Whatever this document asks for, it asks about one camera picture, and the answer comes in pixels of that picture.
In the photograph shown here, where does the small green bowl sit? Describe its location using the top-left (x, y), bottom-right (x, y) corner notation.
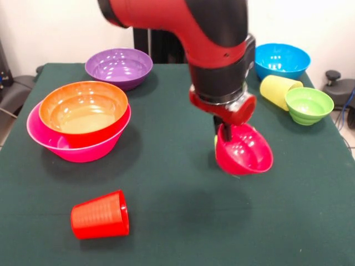
top-left (284, 86), bottom-right (335, 126)

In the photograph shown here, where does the blue cable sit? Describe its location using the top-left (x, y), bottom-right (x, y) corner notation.
top-left (335, 88), bottom-right (355, 131)

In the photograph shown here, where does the blue bowl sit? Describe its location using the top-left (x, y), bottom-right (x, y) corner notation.
top-left (253, 43), bottom-right (312, 83)

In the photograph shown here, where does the black equipment box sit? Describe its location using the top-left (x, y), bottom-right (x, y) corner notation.
top-left (0, 38), bottom-right (13, 92)

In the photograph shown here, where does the dark green tablecloth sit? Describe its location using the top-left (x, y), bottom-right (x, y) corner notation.
top-left (0, 63), bottom-right (355, 266)

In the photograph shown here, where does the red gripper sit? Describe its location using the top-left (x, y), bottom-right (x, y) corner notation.
top-left (189, 85), bottom-right (257, 142)

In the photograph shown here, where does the large orange bowl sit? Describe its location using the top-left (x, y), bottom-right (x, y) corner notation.
top-left (38, 80), bottom-right (131, 149)

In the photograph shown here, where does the red cup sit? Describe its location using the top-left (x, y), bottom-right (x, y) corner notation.
top-left (70, 190), bottom-right (130, 240)

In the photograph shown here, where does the large magenta bowl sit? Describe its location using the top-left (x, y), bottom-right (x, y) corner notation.
top-left (26, 104), bottom-right (131, 163)

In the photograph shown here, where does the small crimson pink bowl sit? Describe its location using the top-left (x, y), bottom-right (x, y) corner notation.
top-left (215, 124), bottom-right (274, 176)

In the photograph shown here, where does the purple bowl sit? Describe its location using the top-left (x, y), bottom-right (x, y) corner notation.
top-left (84, 48), bottom-right (154, 91)

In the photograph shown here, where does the yellow cup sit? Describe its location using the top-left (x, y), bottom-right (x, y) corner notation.
top-left (259, 74), bottom-right (305, 112)

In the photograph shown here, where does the black robot column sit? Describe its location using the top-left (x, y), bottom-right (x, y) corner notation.
top-left (133, 27), bottom-right (191, 64)

